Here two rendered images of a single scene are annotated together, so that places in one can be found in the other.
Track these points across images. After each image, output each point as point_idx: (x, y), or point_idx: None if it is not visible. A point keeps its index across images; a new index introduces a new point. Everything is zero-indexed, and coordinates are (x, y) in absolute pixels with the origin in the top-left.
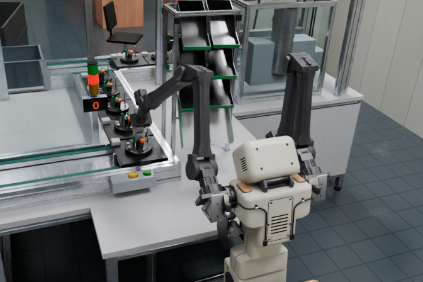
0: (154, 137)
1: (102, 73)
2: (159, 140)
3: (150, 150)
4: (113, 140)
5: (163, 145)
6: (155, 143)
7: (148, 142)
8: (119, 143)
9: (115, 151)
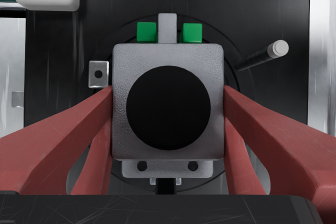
0: None
1: None
2: (324, 11)
3: (222, 172)
4: None
5: (330, 67)
6: (285, 58)
7: (244, 77)
8: (65, 8)
9: (27, 81)
